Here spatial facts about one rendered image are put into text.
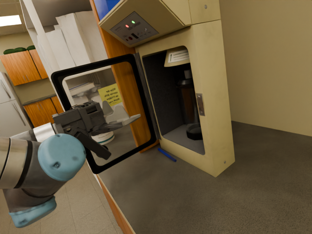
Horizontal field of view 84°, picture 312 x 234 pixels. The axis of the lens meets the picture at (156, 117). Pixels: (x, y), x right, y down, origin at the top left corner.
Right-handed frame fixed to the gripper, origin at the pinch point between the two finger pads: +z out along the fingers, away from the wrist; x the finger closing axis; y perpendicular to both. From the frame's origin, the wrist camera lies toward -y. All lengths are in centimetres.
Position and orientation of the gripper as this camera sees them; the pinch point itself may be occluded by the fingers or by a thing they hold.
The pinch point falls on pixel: (130, 113)
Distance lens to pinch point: 54.7
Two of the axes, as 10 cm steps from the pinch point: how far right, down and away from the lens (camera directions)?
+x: -5.5, -1.6, 8.2
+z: 8.0, -3.8, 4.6
